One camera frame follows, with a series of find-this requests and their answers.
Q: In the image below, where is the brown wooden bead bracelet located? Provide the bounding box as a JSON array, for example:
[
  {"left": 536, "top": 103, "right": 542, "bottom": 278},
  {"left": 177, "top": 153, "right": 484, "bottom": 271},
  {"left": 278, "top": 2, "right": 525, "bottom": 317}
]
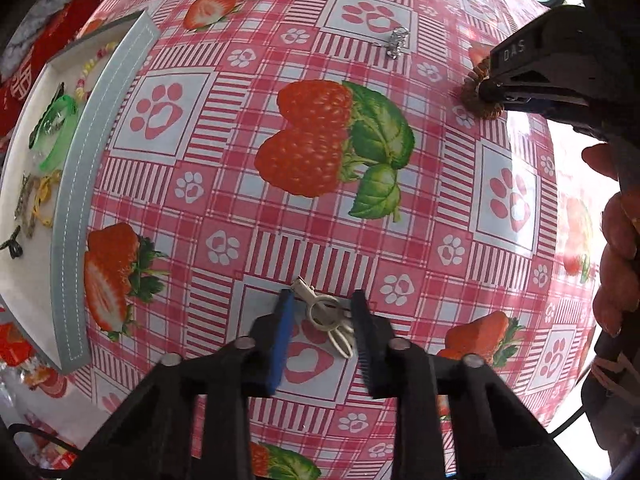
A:
[{"left": 459, "top": 56, "right": 507, "bottom": 122}]

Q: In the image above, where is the white metal hair clip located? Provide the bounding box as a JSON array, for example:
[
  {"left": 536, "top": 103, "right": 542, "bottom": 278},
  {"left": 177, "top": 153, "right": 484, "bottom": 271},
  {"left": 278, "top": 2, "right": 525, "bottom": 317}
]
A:
[{"left": 291, "top": 276, "right": 355, "bottom": 359}]

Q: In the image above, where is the yellow cord bracelet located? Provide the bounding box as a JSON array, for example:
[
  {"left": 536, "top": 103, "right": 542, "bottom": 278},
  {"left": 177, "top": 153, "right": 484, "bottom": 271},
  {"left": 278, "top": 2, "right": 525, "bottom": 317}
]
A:
[{"left": 31, "top": 169, "right": 64, "bottom": 229}]

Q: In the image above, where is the black claw hair clip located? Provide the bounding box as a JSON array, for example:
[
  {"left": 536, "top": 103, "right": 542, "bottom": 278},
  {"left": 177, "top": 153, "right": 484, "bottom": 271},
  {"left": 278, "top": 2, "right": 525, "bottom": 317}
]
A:
[{"left": 0, "top": 226, "right": 23, "bottom": 259}]

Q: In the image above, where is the braided rope bracelet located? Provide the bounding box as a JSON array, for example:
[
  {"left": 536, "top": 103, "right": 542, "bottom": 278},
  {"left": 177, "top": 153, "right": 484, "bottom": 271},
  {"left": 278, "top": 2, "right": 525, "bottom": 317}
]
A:
[{"left": 13, "top": 173, "right": 42, "bottom": 240}]

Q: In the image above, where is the green translucent bangle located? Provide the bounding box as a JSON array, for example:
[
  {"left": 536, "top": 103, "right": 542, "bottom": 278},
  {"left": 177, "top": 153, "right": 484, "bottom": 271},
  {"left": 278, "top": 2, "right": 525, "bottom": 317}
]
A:
[{"left": 32, "top": 94, "right": 79, "bottom": 174}]

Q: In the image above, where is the colourful beaded bracelet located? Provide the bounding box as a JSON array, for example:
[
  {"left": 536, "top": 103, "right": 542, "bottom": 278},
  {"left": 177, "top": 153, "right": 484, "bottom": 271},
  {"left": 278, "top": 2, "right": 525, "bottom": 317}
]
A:
[{"left": 72, "top": 41, "right": 120, "bottom": 104}]

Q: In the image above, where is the white jewelry tray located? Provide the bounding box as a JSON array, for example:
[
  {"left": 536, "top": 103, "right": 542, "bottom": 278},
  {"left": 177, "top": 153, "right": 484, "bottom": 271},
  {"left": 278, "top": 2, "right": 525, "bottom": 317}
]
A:
[{"left": 1, "top": 11, "right": 160, "bottom": 374}]

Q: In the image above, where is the person right hand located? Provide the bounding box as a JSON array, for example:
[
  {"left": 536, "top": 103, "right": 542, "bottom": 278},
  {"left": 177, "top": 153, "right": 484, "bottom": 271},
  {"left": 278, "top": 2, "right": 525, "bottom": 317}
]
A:
[{"left": 580, "top": 142, "right": 640, "bottom": 338}]

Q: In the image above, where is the small silver charm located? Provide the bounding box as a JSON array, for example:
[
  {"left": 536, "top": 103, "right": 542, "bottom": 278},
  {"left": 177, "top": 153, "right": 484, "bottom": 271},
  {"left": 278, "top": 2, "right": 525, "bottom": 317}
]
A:
[{"left": 385, "top": 27, "right": 409, "bottom": 60}]

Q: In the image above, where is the pink strawberry tablecloth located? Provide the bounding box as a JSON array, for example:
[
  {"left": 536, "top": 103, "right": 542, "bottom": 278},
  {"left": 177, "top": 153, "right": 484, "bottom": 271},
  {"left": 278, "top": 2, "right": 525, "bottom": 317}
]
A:
[{"left": 72, "top": 0, "right": 594, "bottom": 424}]

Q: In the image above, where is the red printed quilt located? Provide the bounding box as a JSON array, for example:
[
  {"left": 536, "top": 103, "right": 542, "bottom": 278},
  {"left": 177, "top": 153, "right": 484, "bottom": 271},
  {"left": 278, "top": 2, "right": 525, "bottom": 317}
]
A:
[{"left": 1, "top": 0, "right": 103, "bottom": 136}]

